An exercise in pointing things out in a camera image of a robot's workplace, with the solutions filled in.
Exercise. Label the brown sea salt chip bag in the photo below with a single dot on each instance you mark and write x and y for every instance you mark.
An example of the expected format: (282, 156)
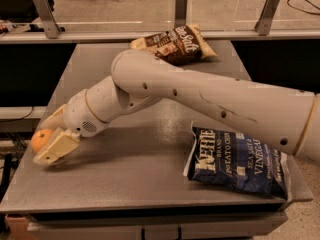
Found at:
(178, 46)

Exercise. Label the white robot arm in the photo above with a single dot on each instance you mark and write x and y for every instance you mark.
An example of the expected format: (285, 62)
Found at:
(284, 118)

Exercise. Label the metal bracket post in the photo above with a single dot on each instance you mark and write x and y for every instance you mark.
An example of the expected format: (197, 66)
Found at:
(180, 12)
(263, 25)
(45, 11)

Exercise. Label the blue Kettle chip bag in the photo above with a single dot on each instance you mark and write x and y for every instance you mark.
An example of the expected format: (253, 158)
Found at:
(238, 162)

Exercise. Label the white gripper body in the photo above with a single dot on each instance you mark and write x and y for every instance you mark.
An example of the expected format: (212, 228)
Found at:
(77, 115)

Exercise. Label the middle metal bracket post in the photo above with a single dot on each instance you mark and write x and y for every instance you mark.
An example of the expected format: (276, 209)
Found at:
(180, 12)

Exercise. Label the right metal bracket post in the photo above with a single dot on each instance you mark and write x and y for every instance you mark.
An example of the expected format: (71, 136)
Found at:
(263, 25)

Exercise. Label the orange fruit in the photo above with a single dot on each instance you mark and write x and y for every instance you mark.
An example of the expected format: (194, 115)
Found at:
(40, 139)

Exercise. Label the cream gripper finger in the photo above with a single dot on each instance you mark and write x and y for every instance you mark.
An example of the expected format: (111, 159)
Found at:
(61, 143)
(55, 120)

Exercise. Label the clear acrylic barrier panel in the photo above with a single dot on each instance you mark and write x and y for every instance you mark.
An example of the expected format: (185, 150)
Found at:
(158, 15)

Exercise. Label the grey table cabinet base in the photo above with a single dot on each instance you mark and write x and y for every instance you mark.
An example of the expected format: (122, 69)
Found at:
(223, 226)

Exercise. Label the left metal bracket post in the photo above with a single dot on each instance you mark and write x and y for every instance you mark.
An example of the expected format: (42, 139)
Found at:
(45, 11)

